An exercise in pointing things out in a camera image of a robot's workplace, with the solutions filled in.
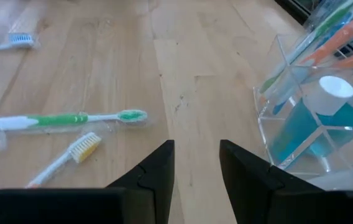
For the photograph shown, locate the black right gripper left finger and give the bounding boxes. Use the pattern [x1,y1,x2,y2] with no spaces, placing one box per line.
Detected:
[106,139,176,224]

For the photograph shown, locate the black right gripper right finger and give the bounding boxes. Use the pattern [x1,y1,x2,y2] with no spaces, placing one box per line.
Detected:
[219,139,324,224]

